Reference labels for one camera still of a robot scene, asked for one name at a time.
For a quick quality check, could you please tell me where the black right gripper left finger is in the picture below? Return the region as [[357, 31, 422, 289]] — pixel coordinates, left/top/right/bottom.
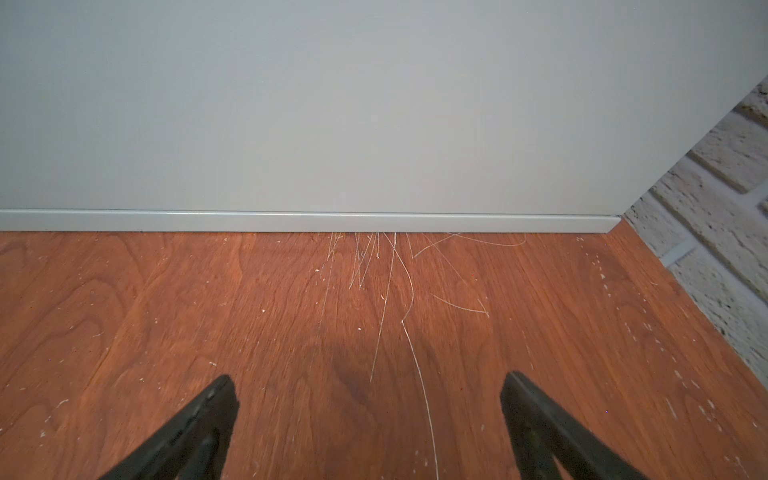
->
[[102, 375, 239, 479]]

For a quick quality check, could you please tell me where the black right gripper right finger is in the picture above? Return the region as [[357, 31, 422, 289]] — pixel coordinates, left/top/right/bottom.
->
[[500, 371, 645, 479]]

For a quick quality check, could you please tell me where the grey metal cabinet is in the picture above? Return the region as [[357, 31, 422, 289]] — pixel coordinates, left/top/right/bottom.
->
[[1, 1, 767, 233]]

